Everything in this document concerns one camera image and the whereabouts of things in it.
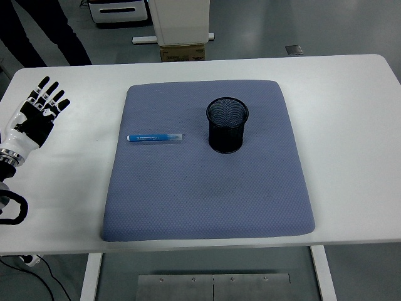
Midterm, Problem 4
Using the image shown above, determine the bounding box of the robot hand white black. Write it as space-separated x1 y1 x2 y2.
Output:
0 76 71 157

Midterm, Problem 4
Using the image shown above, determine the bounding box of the blue marker with clear cap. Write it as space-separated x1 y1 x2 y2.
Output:
126 134 186 144

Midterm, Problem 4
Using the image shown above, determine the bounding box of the black mesh pen holder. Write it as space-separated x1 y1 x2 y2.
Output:
206 97 250 154

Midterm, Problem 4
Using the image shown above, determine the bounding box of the person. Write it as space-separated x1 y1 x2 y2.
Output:
0 0 93 68

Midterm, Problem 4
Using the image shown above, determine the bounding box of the white power strip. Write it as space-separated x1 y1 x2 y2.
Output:
19 254 43 268

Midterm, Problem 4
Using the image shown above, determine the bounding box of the white table leg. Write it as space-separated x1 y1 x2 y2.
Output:
80 252 103 301
310 246 338 301

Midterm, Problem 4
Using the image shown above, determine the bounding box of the white base bar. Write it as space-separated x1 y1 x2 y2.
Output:
132 32 216 45

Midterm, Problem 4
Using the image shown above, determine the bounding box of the white and black appliance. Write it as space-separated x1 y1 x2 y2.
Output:
87 0 150 25

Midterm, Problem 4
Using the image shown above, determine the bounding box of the brown cardboard box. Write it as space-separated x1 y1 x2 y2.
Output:
159 43 207 63

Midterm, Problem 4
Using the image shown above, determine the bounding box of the blue-grey textured mat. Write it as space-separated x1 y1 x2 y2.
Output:
100 80 316 243

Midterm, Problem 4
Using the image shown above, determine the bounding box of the white cabinet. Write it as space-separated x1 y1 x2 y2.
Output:
148 0 211 46

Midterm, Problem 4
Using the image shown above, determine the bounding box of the grey metal plate with screws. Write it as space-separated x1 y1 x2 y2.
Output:
137 273 291 301

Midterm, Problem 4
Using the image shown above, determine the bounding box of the black floor cable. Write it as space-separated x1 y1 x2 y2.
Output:
0 255 73 301

